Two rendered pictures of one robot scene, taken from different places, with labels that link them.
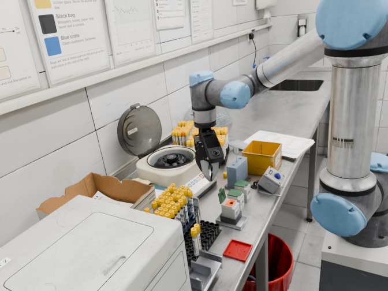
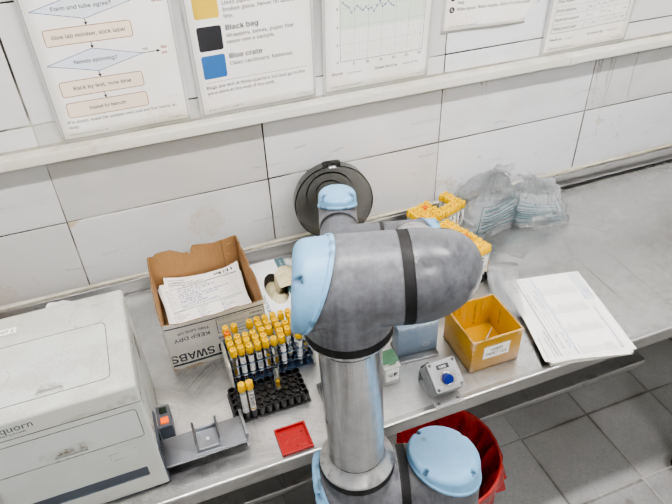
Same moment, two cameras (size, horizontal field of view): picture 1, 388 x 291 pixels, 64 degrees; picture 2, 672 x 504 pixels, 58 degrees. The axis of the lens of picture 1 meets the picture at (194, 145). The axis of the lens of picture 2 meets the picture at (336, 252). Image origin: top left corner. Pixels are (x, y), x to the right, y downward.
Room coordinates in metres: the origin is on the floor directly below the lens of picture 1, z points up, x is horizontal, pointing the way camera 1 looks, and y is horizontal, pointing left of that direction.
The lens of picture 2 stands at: (0.16, -0.68, 1.97)
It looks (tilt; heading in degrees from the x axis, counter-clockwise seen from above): 37 degrees down; 40
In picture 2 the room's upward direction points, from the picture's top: 2 degrees counter-clockwise
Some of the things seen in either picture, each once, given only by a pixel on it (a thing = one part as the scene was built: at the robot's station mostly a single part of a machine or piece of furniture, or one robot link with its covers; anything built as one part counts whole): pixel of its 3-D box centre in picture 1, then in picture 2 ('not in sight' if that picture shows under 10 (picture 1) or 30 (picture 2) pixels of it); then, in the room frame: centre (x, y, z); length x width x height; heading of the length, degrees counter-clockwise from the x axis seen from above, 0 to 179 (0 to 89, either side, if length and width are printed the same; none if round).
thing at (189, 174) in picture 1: (176, 170); not in sight; (1.12, 0.08, 0.94); 0.30 x 0.24 x 0.12; 50
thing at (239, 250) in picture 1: (238, 250); (293, 438); (0.70, -0.09, 0.88); 0.07 x 0.07 x 0.01; 59
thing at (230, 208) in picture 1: (230, 211); not in sight; (0.83, -0.09, 0.92); 0.05 x 0.04 x 0.06; 57
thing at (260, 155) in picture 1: (262, 158); (481, 332); (1.17, -0.28, 0.93); 0.13 x 0.13 x 0.10; 58
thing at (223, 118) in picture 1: (215, 113); (538, 195); (1.79, -0.15, 0.94); 0.20 x 0.17 x 0.14; 124
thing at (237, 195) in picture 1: (235, 200); not in sight; (0.90, -0.12, 0.91); 0.05 x 0.04 x 0.07; 59
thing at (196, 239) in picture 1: (194, 229); (266, 381); (0.75, 0.02, 0.93); 0.17 x 0.09 x 0.11; 149
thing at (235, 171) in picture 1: (237, 172); (414, 335); (1.07, -0.16, 0.92); 0.10 x 0.07 x 0.10; 144
